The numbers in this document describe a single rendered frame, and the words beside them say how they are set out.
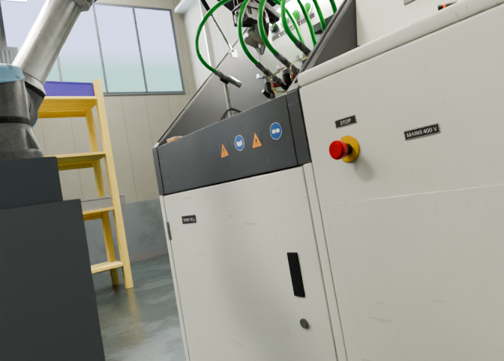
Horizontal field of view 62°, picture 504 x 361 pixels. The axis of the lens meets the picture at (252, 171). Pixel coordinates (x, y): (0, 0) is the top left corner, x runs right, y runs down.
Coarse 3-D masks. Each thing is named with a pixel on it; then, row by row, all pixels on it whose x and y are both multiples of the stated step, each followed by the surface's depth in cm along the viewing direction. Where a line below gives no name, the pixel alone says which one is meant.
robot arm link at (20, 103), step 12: (0, 72) 91; (12, 72) 93; (0, 84) 90; (12, 84) 92; (24, 84) 97; (0, 96) 90; (12, 96) 92; (24, 96) 95; (0, 108) 90; (12, 108) 91; (24, 108) 94
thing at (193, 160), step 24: (240, 120) 105; (264, 120) 98; (288, 120) 92; (168, 144) 134; (192, 144) 123; (216, 144) 114; (264, 144) 99; (288, 144) 93; (168, 168) 135; (192, 168) 124; (216, 168) 115; (240, 168) 107; (264, 168) 100; (168, 192) 137
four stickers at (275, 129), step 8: (272, 128) 96; (280, 128) 94; (240, 136) 105; (256, 136) 101; (272, 136) 97; (280, 136) 94; (224, 144) 111; (240, 144) 106; (256, 144) 101; (224, 152) 111
